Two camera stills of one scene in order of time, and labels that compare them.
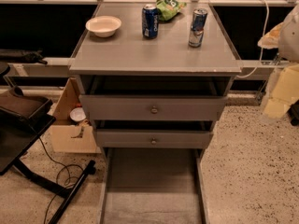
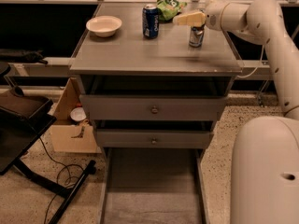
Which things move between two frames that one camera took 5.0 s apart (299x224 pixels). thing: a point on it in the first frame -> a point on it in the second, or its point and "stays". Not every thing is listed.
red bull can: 197,27 stays
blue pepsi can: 150,23 stays
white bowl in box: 78,114 stays
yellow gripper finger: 271,40 -> 213,17
